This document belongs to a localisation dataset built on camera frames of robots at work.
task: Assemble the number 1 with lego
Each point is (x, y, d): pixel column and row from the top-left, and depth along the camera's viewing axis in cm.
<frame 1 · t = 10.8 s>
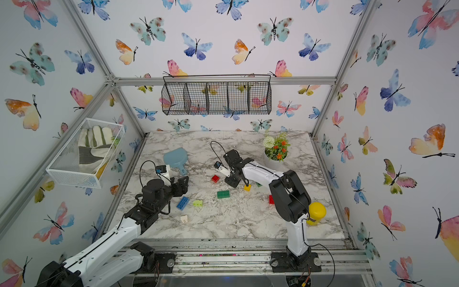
left hand: (182, 176, 82), fingers open
right hand: (232, 176, 95), fingers open
light blue dustpan scoop: (177, 158, 110), on the table
white pot with flowers: (275, 151, 95), point 15 cm above the table
green long lego brick: (223, 194, 95), point 2 cm above the table
red square lego brick: (215, 179, 101), on the table
yellow small lego brick: (247, 188, 98), on the table
blue long lego brick: (183, 203, 90), point 2 cm above the table
lime green lego brick: (197, 203, 91), point 2 cm above the table

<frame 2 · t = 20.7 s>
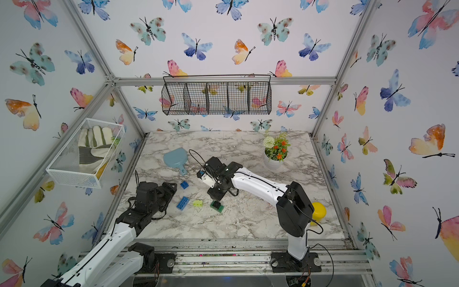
left hand: (176, 186, 84), fingers open
right hand: (215, 191, 82), fingers open
green long lego brick: (220, 208, 90), on the table
black small lego brick: (216, 204, 88), point 4 cm above the table
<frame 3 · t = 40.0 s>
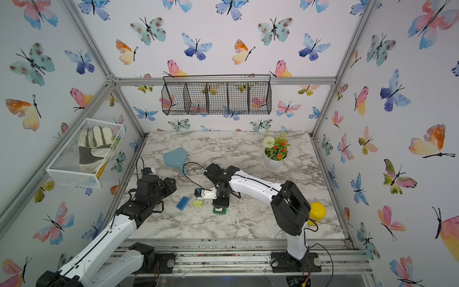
left hand: (172, 180, 83), fingers open
right hand: (218, 199, 84), fingers open
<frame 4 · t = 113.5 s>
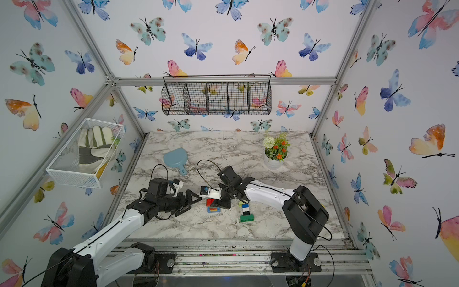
left hand: (197, 201, 81), fingers open
right hand: (213, 197, 84), fingers open
green long lego brick: (247, 217, 86), point 2 cm above the table
blue long lego brick: (213, 209, 90), on the table
